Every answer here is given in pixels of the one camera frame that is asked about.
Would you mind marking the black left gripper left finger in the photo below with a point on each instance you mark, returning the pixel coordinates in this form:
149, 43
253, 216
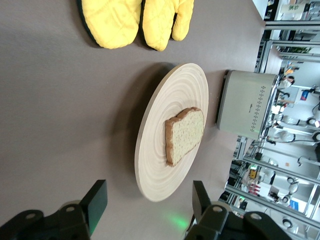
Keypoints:
95, 200

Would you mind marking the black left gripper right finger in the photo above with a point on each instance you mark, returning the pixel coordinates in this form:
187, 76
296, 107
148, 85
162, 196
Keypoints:
201, 200

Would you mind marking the round wooden plate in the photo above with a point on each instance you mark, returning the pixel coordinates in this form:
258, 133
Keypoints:
160, 170

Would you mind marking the brown toast slice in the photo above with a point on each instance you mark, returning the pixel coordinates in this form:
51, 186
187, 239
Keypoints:
186, 135

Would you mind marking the chrome and beige toaster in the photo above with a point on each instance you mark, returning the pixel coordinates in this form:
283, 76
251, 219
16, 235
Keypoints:
242, 102

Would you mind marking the person in white shirt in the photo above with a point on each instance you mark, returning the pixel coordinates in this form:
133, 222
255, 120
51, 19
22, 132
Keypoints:
287, 83

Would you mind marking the yellow quilted oven mitt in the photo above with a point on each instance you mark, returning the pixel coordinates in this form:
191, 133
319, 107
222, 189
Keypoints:
160, 25
112, 22

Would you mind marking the aluminium frame rack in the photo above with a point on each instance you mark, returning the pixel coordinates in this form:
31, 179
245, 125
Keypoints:
290, 25

